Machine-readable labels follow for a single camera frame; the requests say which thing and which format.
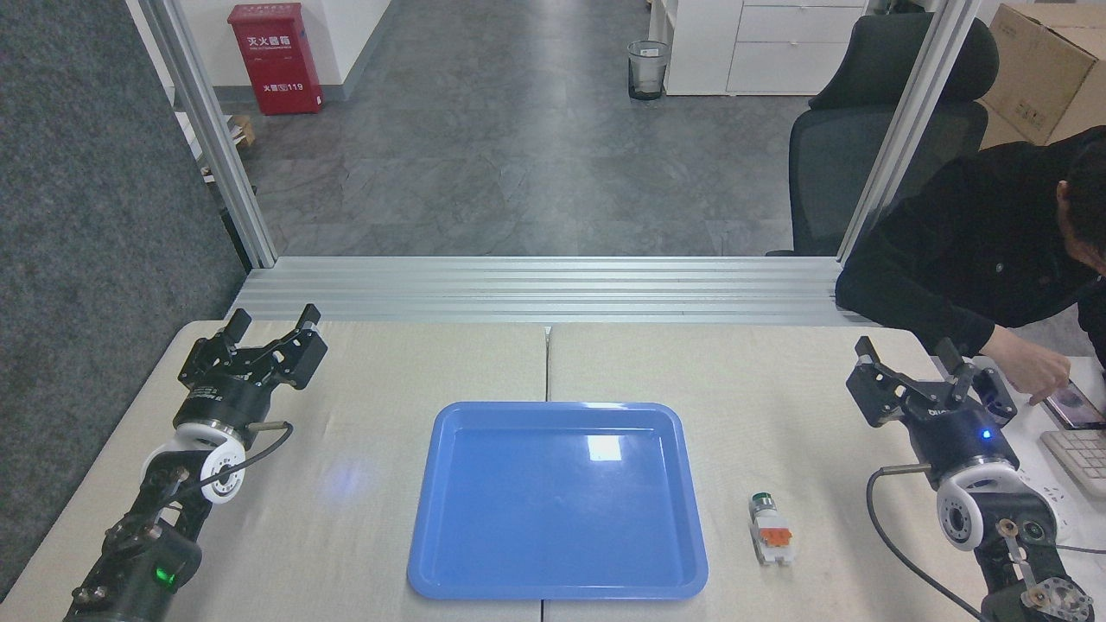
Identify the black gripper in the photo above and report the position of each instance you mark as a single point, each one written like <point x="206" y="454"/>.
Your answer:
<point x="220" y="402"/>
<point x="963" y="441"/>

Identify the blue plastic tray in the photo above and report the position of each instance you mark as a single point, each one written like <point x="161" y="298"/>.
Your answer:
<point x="557" y="505"/>

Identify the person's hand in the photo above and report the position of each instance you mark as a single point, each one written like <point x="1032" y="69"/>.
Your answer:
<point x="1032" y="371"/>

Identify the smartphone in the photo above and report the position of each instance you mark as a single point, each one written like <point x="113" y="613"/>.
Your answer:
<point x="1078" y="406"/>

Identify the person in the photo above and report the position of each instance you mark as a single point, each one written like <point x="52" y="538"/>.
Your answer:
<point x="968" y="250"/>

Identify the white keyboard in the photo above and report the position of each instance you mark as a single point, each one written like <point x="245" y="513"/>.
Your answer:
<point x="1080" y="458"/>

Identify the small cardboard box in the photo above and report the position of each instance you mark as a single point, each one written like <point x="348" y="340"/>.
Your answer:
<point x="242" y="131"/>

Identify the black office chair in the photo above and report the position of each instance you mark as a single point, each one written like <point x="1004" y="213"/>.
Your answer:
<point x="838" y="164"/>

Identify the red fire extinguisher box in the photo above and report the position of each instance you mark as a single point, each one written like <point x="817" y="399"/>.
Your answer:
<point x="275" y="60"/>

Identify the large cardboard box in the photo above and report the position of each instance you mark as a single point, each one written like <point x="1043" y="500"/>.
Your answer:
<point x="1041" y="73"/>

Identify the white drawer cabinet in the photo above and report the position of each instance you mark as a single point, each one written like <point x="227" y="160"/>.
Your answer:
<point x="778" y="47"/>

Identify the silver aluminium post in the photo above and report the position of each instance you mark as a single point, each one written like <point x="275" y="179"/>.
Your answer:
<point x="912" y="112"/>
<point x="220" y="147"/>

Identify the silver aluminium rail frame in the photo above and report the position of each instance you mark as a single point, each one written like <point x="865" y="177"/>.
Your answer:
<point x="536" y="289"/>

